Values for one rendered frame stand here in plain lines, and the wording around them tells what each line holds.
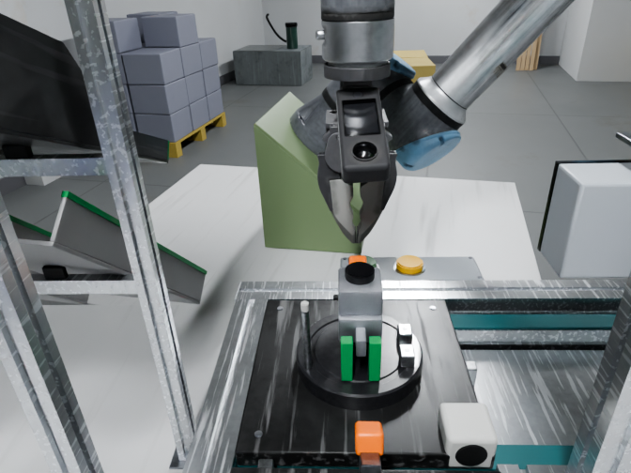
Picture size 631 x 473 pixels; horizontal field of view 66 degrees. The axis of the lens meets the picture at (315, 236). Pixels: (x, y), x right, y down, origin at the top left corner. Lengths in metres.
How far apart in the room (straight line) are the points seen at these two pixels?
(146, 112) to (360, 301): 4.01
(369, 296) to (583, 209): 0.22
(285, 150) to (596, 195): 0.66
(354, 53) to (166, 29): 4.07
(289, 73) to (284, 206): 6.07
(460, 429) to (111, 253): 0.35
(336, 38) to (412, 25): 8.03
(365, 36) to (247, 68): 6.69
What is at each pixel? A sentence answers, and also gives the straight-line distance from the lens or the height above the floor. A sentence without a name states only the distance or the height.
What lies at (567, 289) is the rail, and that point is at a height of 0.96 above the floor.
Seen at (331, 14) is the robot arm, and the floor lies 1.32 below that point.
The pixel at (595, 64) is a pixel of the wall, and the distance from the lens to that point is 7.50.
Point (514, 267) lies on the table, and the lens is 1.00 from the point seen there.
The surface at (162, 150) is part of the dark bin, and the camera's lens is 0.54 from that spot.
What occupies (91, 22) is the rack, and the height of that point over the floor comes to 1.33.
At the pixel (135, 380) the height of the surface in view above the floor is 0.86.
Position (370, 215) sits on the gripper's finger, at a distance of 0.58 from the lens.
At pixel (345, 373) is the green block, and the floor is 1.00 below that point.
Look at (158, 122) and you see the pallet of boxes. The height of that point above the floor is 0.30.
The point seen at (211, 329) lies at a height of 0.86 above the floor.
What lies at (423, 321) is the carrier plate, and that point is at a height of 0.97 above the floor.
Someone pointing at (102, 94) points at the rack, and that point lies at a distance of 0.42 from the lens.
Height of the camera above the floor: 1.36
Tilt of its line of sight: 28 degrees down
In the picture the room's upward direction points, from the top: 2 degrees counter-clockwise
